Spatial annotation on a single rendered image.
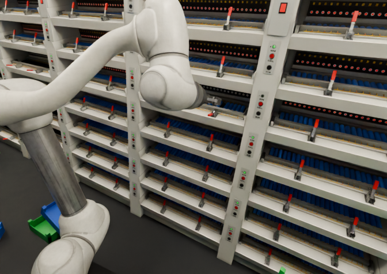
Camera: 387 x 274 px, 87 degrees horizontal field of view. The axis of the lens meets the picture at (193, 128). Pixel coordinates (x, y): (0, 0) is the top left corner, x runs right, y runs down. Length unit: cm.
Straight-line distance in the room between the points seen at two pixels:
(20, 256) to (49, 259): 79
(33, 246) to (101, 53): 137
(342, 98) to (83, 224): 111
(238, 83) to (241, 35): 19
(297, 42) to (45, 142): 99
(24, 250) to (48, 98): 123
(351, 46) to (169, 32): 63
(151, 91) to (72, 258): 67
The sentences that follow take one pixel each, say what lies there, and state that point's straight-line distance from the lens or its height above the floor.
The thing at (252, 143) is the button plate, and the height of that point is 83.
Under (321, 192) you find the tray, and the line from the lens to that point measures 107.
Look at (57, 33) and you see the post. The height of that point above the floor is 120.
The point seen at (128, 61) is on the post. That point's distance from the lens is 122.
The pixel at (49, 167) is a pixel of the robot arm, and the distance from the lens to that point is 94.
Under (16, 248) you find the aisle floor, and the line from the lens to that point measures 176.
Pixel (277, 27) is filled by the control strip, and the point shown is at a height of 131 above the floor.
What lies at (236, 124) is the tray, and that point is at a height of 90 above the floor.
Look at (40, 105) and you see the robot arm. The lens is 65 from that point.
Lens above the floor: 123
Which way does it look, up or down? 23 degrees down
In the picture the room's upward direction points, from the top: 6 degrees clockwise
